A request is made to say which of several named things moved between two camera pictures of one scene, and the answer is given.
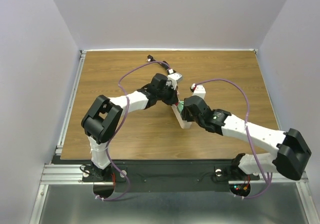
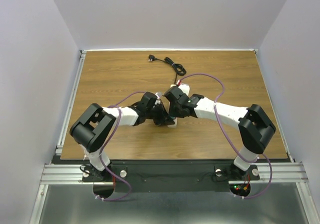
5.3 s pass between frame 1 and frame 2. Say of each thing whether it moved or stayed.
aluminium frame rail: stayed
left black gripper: moved
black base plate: stayed
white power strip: moved
